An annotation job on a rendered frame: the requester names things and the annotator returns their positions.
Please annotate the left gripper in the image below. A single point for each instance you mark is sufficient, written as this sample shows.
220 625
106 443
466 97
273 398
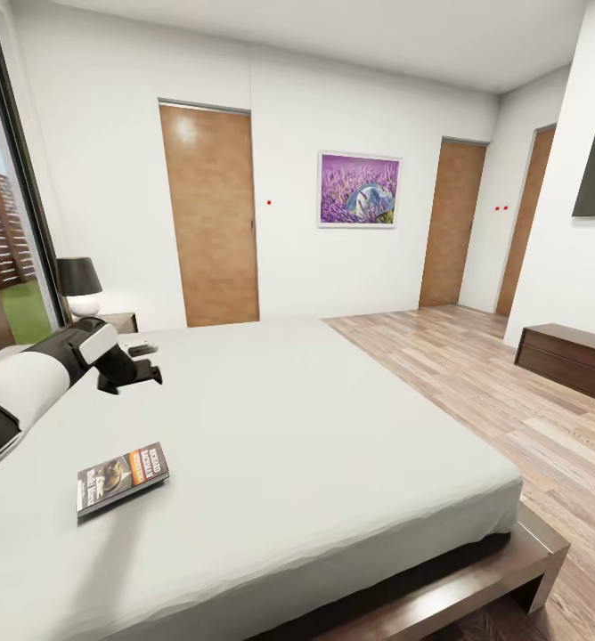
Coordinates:
131 372

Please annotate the bench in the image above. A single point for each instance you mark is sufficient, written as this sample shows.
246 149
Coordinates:
561 354

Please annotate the table lamp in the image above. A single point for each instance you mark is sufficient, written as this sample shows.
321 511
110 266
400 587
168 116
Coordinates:
77 277

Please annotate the sliding door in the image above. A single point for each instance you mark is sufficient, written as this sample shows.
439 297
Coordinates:
458 179
536 172
210 173

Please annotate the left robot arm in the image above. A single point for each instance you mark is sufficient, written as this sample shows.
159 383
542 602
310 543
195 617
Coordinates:
33 381

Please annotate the hardback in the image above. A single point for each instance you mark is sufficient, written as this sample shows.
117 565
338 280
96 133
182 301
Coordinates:
113 480

